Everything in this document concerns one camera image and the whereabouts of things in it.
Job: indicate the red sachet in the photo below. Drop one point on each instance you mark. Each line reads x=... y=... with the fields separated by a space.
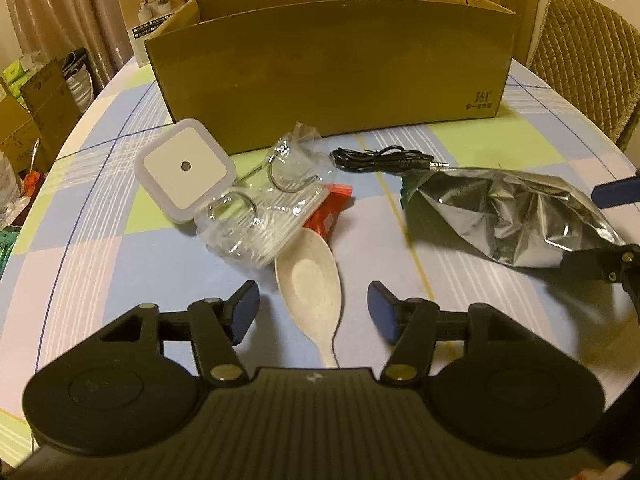
x=330 y=205

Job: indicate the chair with quilted cover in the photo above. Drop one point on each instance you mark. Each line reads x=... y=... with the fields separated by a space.
x=580 y=50

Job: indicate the white plastic bag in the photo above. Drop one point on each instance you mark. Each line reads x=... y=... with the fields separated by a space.
x=12 y=190

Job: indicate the beige plastic spoon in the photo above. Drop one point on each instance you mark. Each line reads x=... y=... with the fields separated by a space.
x=307 y=275

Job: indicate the brown cardboard box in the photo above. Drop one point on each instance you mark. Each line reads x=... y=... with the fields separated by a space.
x=325 y=75

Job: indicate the checkered cloth desktop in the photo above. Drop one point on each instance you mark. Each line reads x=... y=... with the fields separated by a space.
x=475 y=310

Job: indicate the white square night light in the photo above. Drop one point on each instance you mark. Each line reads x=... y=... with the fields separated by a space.
x=165 y=180

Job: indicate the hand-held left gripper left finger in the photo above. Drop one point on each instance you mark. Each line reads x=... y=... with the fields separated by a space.
x=247 y=307

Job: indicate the green wipes pack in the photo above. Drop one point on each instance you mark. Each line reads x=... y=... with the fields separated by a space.
x=7 y=252

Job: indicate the cardboard carton with white flaps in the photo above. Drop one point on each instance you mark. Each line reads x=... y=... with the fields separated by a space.
x=17 y=130

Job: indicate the clear bag of hooks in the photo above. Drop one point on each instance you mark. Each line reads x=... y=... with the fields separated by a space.
x=270 y=220

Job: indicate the dark brown cardboard carton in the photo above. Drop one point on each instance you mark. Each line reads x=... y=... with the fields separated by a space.
x=50 y=105

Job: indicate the white picture box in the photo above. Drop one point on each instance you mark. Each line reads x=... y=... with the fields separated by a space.
x=145 y=10

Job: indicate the green tissue packs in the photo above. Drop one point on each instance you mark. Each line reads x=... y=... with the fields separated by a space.
x=17 y=75

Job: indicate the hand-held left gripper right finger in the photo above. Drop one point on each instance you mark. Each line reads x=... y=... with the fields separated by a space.
x=380 y=312

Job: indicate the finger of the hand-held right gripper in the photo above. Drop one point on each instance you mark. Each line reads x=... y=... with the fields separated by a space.
x=600 y=262
x=620 y=191

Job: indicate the silver foil bag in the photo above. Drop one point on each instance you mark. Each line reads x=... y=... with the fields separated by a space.
x=490 y=215

